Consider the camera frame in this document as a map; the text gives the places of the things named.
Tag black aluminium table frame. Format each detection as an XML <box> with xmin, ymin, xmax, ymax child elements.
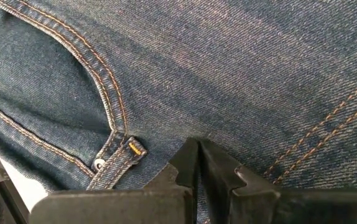
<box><xmin>0</xmin><ymin>142</ymin><xmax>30</xmax><ymax>224</ymax></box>

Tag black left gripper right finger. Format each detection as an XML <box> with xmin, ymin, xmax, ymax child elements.
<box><xmin>198</xmin><ymin>139</ymin><xmax>357</xmax><ymax>224</ymax></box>

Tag blue denim jeans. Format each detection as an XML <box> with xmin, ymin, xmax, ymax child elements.
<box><xmin>0</xmin><ymin>0</ymin><xmax>357</xmax><ymax>224</ymax></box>

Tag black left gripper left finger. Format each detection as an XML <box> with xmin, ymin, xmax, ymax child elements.
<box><xmin>29</xmin><ymin>138</ymin><xmax>200</xmax><ymax>224</ymax></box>

